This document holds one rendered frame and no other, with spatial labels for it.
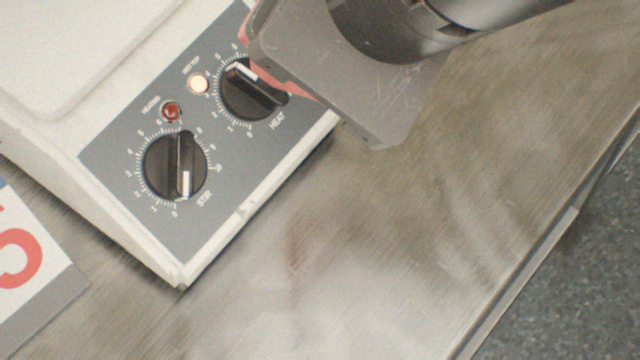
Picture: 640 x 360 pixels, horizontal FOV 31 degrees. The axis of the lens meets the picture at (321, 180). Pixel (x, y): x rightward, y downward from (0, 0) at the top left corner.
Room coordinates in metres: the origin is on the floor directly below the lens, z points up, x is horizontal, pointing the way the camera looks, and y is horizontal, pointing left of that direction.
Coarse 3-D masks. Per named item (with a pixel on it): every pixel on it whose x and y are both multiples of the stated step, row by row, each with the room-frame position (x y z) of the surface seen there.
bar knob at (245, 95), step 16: (240, 64) 0.29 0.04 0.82; (224, 80) 0.29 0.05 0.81; (240, 80) 0.29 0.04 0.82; (256, 80) 0.29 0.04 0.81; (224, 96) 0.28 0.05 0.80; (240, 96) 0.29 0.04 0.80; (256, 96) 0.29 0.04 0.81; (272, 96) 0.28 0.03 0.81; (288, 96) 0.29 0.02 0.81; (240, 112) 0.28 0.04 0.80; (256, 112) 0.28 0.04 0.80; (272, 112) 0.28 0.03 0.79
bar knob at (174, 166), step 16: (160, 144) 0.25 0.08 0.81; (176, 144) 0.25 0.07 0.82; (192, 144) 0.25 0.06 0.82; (144, 160) 0.24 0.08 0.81; (160, 160) 0.25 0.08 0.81; (176, 160) 0.24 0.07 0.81; (192, 160) 0.24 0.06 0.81; (144, 176) 0.24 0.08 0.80; (160, 176) 0.24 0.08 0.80; (176, 176) 0.23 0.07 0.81; (192, 176) 0.24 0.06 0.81; (160, 192) 0.23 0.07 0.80; (176, 192) 0.23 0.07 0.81; (192, 192) 0.23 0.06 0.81
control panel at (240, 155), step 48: (240, 0) 0.33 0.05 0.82; (192, 48) 0.30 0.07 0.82; (240, 48) 0.31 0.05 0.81; (144, 96) 0.27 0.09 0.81; (192, 96) 0.28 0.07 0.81; (96, 144) 0.25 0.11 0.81; (144, 144) 0.25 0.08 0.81; (240, 144) 0.27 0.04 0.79; (288, 144) 0.27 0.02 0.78; (144, 192) 0.23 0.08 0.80; (240, 192) 0.24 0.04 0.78; (192, 240) 0.22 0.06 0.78
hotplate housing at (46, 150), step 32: (192, 0) 0.33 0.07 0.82; (224, 0) 0.33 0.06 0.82; (160, 32) 0.31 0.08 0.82; (192, 32) 0.31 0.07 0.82; (128, 64) 0.29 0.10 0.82; (160, 64) 0.29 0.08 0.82; (0, 96) 0.26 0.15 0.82; (96, 96) 0.27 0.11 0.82; (128, 96) 0.27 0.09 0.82; (0, 128) 0.26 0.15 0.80; (32, 128) 0.25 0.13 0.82; (64, 128) 0.25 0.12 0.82; (96, 128) 0.25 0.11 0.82; (320, 128) 0.29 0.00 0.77; (32, 160) 0.25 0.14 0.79; (64, 160) 0.24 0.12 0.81; (288, 160) 0.27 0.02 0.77; (64, 192) 0.24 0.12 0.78; (96, 192) 0.23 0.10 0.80; (256, 192) 0.25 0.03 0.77; (96, 224) 0.23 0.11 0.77; (128, 224) 0.22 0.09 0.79; (224, 224) 0.23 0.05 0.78; (160, 256) 0.21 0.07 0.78
